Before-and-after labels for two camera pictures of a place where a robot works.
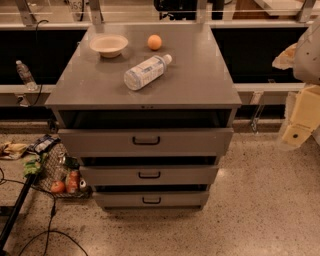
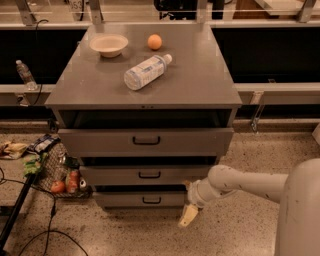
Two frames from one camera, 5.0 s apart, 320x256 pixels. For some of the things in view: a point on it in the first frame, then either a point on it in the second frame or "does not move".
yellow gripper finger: (296, 134) to (190, 211)
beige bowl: (109, 45) does not move
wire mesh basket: (60, 174) does not move
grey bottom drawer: (151, 200) does not move
